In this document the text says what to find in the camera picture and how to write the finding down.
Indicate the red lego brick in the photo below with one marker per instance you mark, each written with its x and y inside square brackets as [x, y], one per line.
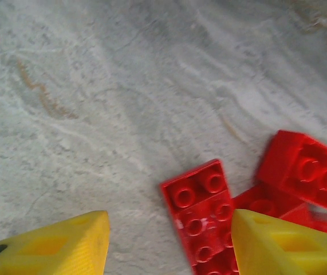
[289, 160]
[266, 200]

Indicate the red lego plate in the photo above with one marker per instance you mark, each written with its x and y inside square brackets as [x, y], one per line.
[197, 200]

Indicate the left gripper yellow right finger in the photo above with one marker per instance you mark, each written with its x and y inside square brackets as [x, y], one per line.
[280, 252]

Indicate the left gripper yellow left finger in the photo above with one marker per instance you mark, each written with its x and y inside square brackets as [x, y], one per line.
[51, 252]

